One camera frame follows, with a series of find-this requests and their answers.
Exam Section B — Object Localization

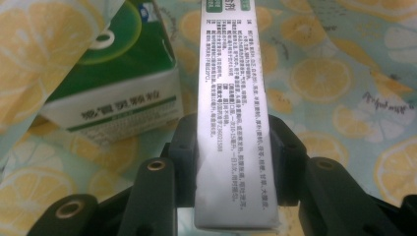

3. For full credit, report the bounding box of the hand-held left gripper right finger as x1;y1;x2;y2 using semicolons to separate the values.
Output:
267;114;310;207

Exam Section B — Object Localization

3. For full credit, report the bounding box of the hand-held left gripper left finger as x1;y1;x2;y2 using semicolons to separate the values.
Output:
168;112;201;209

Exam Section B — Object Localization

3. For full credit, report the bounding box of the tall green white box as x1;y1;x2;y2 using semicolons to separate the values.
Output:
193;0;282;231

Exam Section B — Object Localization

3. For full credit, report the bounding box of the short green white box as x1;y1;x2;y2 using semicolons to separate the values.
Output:
38;0;185;146

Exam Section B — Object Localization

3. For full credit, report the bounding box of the orange print fabric bag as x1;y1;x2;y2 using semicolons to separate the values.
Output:
0;0;417;236

